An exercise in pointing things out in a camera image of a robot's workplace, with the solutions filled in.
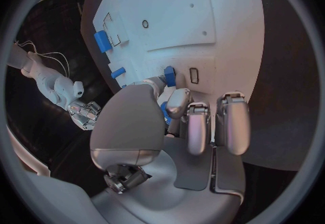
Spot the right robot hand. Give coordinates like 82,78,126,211
66,99,102,131

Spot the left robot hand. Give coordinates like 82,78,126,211
89,75,251,224

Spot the white task board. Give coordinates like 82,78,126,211
80,0,301,171

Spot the blue cylinder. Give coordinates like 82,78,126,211
160,101,173,125

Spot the blue peg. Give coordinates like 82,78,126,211
110,66,127,79

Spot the blue rectangular block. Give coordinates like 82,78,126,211
93,30,113,54

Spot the white cable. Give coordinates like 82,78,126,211
14,40,40,55
37,51,72,78

